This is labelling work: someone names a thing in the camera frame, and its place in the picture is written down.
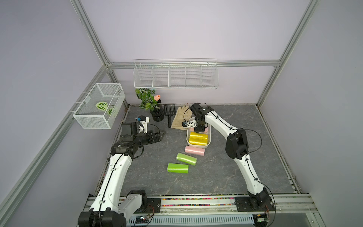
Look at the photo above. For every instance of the cream fabric glove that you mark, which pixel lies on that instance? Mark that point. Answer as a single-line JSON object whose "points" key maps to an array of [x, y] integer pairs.
{"points": [[182, 114]]}

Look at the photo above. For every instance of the black ceramic plant pot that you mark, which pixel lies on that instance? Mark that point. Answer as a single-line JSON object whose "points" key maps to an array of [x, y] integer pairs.
{"points": [[158, 112]]}

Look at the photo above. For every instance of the front aluminium rail base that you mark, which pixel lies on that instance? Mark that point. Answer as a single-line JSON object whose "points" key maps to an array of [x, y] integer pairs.
{"points": [[219, 209]]}

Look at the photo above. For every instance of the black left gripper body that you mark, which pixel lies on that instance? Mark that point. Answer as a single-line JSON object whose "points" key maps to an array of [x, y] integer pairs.
{"points": [[142, 139]]}

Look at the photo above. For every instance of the black slotted plastic scoop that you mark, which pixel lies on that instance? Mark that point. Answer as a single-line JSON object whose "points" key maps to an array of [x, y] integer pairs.
{"points": [[169, 111]]}

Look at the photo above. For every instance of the green trash bag roll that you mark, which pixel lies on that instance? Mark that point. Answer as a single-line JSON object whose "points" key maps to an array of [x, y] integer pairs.
{"points": [[178, 168], [186, 159]]}

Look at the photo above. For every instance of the white wire wall shelf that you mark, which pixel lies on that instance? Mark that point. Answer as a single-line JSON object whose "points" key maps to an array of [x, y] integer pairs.
{"points": [[176, 74]]}

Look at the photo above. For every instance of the yellow trash bag roll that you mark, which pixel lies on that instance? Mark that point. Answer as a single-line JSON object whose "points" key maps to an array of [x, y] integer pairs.
{"points": [[198, 142], [198, 136]]}

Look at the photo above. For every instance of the green leaf in basket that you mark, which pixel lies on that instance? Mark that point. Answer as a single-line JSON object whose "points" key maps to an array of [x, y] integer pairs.
{"points": [[103, 106]]}

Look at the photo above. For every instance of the white plastic storage box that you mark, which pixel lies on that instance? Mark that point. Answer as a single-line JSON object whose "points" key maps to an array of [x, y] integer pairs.
{"points": [[209, 138]]}

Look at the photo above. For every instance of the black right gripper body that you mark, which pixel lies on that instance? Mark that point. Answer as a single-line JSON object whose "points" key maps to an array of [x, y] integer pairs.
{"points": [[198, 122]]}

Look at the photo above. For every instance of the pink trash bag roll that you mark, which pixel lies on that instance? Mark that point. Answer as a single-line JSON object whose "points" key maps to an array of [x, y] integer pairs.
{"points": [[205, 130], [194, 151]]}

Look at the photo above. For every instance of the white wire cube basket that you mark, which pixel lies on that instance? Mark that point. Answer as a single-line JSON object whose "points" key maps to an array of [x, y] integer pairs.
{"points": [[89, 117]]}

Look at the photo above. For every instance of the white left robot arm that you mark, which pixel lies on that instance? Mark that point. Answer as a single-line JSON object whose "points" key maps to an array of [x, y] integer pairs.
{"points": [[113, 181]]}

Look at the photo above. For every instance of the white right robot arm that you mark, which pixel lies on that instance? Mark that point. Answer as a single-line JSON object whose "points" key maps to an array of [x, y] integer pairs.
{"points": [[237, 148]]}

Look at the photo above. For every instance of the green artificial plant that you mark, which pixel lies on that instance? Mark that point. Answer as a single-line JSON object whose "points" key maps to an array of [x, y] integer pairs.
{"points": [[149, 99]]}

